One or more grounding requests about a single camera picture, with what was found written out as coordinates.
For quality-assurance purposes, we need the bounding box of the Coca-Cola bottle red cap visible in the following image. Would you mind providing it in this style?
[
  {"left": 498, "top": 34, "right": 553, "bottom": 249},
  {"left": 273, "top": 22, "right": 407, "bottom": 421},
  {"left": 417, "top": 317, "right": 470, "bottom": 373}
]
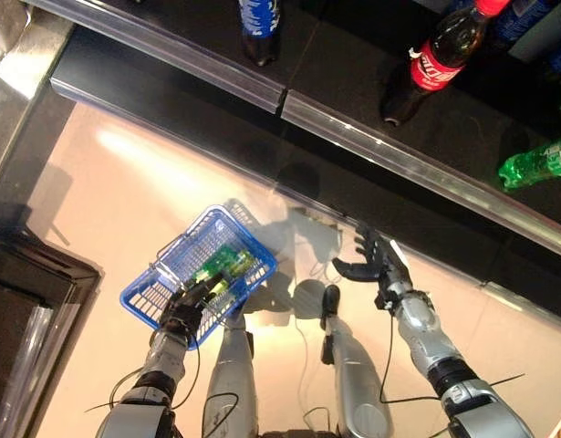
[{"left": 380, "top": 0, "right": 513, "bottom": 125}]

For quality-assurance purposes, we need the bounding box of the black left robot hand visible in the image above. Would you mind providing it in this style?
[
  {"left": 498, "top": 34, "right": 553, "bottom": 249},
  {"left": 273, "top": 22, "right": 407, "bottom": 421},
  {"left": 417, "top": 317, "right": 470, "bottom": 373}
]
[{"left": 159, "top": 276, "right": 226, "bottom": 341}]

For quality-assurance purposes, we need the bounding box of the silver left robot leg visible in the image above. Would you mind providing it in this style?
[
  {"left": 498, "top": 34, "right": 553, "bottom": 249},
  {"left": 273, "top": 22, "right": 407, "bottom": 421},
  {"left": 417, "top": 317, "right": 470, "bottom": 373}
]
[{"left": 202, "top": 314, "right": 259, "bottom": 438}]

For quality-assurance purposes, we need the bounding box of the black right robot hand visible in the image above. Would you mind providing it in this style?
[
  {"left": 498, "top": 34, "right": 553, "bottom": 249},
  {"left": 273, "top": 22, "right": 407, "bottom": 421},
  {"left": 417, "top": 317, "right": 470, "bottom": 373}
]
[{"left": 330, "top": 223, "right": 416, "bottom": 293}]

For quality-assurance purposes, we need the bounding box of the blue plastic shopping basket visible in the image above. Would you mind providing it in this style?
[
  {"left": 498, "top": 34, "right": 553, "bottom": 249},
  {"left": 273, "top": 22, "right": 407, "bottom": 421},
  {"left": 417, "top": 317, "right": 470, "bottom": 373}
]
[{"left": 119, "top": 203, "right": 279, "bottom": 351}]

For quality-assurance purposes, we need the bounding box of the dark low cabinet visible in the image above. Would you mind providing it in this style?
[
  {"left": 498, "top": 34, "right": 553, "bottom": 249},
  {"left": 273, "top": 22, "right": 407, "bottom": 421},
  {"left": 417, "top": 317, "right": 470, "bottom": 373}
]
[{"left": 0, "top": 203, "right": 106, "bottom": 438}]

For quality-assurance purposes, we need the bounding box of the black shelf clear price rail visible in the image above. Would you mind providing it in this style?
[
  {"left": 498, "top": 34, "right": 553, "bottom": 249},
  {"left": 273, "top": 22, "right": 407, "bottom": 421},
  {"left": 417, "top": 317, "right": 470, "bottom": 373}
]
[
  {"left": 19, "top": 0, "right": 561, "bottom": 259},
  {"left": 49, "top": 25, "right": 561, "bottom": 320}
]

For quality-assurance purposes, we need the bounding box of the silver right robot leg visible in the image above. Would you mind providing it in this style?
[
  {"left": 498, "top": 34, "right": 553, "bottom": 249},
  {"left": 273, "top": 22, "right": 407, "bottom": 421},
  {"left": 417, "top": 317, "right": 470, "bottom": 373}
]
[{"left": 319, "top": 285, "right": 395, "bottom": 438}]

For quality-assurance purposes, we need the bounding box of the silver robot leg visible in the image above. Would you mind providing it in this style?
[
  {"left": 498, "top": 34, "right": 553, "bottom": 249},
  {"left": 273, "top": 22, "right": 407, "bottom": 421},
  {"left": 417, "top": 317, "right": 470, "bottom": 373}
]
[
  {"left": 319, "top": 285, "right": 395, "bottom": 438},
  {"left": 202, "top": 314, "right": 259, "bottom": 438}
]

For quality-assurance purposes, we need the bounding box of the green Sprite bottle yellow cap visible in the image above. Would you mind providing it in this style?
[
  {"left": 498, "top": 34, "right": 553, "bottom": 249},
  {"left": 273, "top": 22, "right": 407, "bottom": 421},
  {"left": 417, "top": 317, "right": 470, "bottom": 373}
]
[
  {"left": 198, "top": 245, "right": 243, "bottom": 279},
  {"left": 497, "top": 133, "right": 561, "bottom": 192}
]

